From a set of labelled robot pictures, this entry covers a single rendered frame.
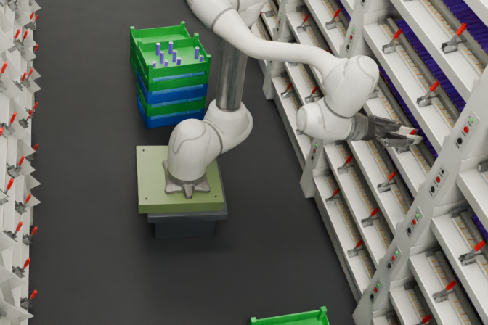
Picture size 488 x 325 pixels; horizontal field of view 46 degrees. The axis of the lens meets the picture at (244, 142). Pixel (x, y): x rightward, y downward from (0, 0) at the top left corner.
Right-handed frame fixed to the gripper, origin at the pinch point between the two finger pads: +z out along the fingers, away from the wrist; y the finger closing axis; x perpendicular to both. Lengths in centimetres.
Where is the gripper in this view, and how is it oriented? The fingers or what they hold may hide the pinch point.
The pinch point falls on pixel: (409, 135)
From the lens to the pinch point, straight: 193.9
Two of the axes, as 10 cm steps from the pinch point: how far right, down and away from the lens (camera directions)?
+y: 2.3, 7.1, -6.7
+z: 9.0, 1.1, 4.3
